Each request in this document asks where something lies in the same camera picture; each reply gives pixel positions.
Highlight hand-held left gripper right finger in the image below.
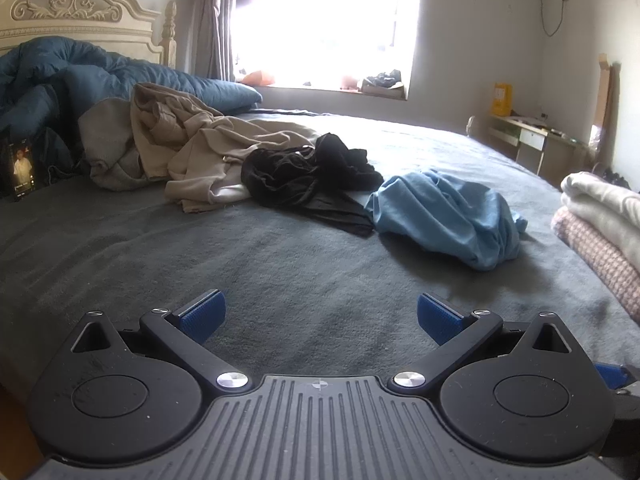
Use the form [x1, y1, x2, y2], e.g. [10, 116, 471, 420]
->
[387, 292, 574, 394]

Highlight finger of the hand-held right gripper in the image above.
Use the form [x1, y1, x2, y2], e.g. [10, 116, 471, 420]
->
[594, 361, 633, 392]

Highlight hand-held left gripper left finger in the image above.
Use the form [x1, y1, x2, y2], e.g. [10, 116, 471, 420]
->
[71, 289, 251, 392]

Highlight light blue shirt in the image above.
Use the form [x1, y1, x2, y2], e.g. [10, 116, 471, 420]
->
[364, 170, 529, 272]

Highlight grey bed sheet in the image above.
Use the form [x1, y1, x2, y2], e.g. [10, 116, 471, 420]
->
[0, 109, 640, 411]

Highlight folded pink knit blanket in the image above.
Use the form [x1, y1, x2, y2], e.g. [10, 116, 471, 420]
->
[551, 207, 640, 326]

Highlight black garment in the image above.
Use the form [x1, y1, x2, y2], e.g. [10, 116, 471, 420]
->
[241, 132, 385, 238]

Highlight beige garment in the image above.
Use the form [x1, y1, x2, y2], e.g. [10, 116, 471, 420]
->
[130, 82, 321, 215]

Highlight folded white blanket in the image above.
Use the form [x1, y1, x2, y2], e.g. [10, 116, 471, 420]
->
[560, 171, 640, 273]

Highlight grey garment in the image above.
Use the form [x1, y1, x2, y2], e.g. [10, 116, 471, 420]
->
[77, 97, 173, 192]

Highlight small wooden desk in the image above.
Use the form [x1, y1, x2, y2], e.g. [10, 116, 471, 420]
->
[487, 112, 591, 176]

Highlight yellow box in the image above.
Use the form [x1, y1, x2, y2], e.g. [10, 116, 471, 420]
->
[491, 82, 514, 117]

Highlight smartphone with lit screen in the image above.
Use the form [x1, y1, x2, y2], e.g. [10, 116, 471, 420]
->
[0, 135, 37, 202]

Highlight dark shoes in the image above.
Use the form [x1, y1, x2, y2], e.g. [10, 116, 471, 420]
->
[361, 70, 405, 92]

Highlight cardboard sheet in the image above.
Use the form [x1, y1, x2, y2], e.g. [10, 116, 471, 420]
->
[595, 53, 623, 161]

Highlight grey curtain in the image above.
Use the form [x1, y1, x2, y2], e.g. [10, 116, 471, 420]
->
[187, 0, 251, 83]

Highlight bright window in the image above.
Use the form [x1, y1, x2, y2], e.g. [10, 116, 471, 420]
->
[230, 0, 421, 91]

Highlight cream carved headboard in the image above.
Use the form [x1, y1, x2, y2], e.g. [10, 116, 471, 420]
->
[0, 0, 178, 68]

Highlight black wall cable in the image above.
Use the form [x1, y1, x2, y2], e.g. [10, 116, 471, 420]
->
[537, 0, 571, 38]

